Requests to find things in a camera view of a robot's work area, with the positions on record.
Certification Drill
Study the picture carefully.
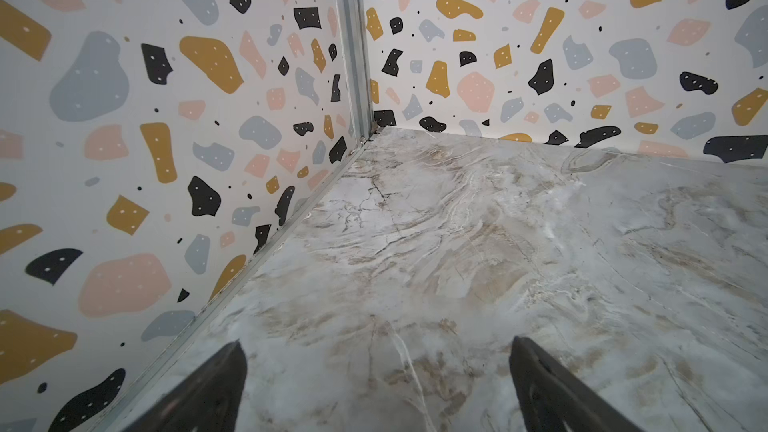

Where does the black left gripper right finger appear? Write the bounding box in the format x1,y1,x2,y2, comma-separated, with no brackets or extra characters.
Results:
509,336,639,431

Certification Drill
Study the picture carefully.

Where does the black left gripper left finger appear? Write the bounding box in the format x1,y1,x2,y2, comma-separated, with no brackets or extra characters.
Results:
126,341,247,432

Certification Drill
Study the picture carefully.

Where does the aluminium corner post left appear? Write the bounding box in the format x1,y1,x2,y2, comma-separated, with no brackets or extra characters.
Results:
337,0,374,144

